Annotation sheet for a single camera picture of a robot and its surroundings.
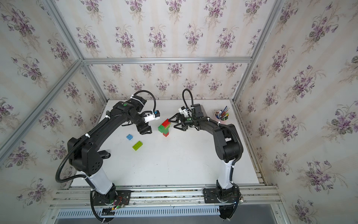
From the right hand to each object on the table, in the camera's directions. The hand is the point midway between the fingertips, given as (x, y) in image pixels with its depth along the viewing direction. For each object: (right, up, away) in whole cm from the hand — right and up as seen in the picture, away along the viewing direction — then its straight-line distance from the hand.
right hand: (174, 124), depth 88 cm
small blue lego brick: (-31, -9, +7) cm, 34 cm away
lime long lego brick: (-25, -15, +4) cm, 29 cm away
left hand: (-16, 0, -4) cm, 16 cm away
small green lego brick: (-9, -3, 0) cm, 9 cm away
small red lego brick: (-6, -8, +9) cm, 14 cm away
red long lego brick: (-5, 0, +2) cm, 6 cm away
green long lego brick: (-6, -5, +3) cm, 8 cm away
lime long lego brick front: (-4, -2, +4) cm, 6 cm away
